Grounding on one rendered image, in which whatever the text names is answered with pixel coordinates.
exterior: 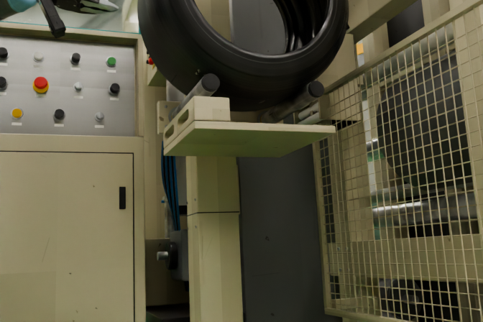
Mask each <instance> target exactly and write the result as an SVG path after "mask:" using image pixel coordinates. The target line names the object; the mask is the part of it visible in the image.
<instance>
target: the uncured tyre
mask: <svg viewBox="0 0 483 322"><path fill-rule="evenodd" d="M273 1H274V2H275V4H276V6H277V8H278V10H279V12H280V14H281V17H282V20H283V24H284V28H285V48H284V51H283V54H276V55H268V54H262V53H257V52H252V51H249V50H245V49H244V48H241V47H239V46H237V45H235V44H233V43H232V42H230V41H228V40H227V39H225V38H224V37H222V36H221V35H220V34H219V33H218V32H217V31H216V30H215V29H214V28H213V27H212V26H211V25H210V24H209V23H208V22H207V21H206V19H205V18H204V17H203V15H202V14H201V12H200V10H199V9H198V7H197V5H196V3H195V1H194V0H138V1H137V15H138V22H139V28H140V32H141V35H142V39H143V41H144V45H145V47H146V49H147V51H148V53H149V56H150V57H151V59H152V61H153V63H154V64H155V65H156V67H157V69H158V70H159V71H160V72H161V74H163V76H164V77H165V78H166V79H167V80H168V81H169V82H170V83H171V84H172V85H173V86H174V87H176V88H177V89H178V90H179V91H180V92H182V93H183V94H185V95H186V96H187V95H188V94H189V93H190V92H191V91H192V90H193V88H194V87H195V86H196V85H197V83H198V82H199V81H200V80H201V78H199V77H198V76H197V75H196V74H194V73H193V71H194V70H195V69H196V68H197V67H198V68H199V69H201V70H202V71H203V72H204V73H206V74H209V73H212V74H214V75H216V76H217V77H218V79H219V81H220V86H219V87H218V89H217V90H216V91H215V92H214V93H213V94H212V95H211V96H210V97H222V98H229V108H230V111H240V112H243V111H258V110H262V109H267V108H269V107H272V106H275V105H277V104H279V103H281V102H282V101H284V100H285V99H286V98H288V97H289V96H291V95H293V94H294V93H295V92H297V91H299V90H300V89H301V88H303V87H304V86H306V85H308V84H309V83H310V82H312V81H314V80H315V79H317V78H318V77H319V76H320V75H321V74H322V73H323V72H324V71H325V70H326V69H327V68H328V67H329V65H330V64H331V63H332V61H333V60H334V58H335V57H336V54H337V52H338V51H339V49H340V47H341V45H342V42H343V41H344V37H345V34H346V29H347V25H348V20H349V0H273ZM175 75H177V76H176V77H175ZM174 77H175V79H174V81H173V82H171V80H172V79H173V78H174ZM266 100H268V101H266ZM258 101H266V102H264V103H257V102H258Z"/></svg>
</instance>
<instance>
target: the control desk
mask: <svg viewBox="0 0 483 322"><path fill-rule="evenodd" d="M0 322H146V271H145V202H144V55H143V39H142V35H141V34H130V33H122V32H106V31H98V30H89V29H73V28H66V31H65V36H63V37H59V38H55V37H54V35H52V33H51V31H50V28H49V26H41V25H32V24H17V23H8V22H0Z"/></svg>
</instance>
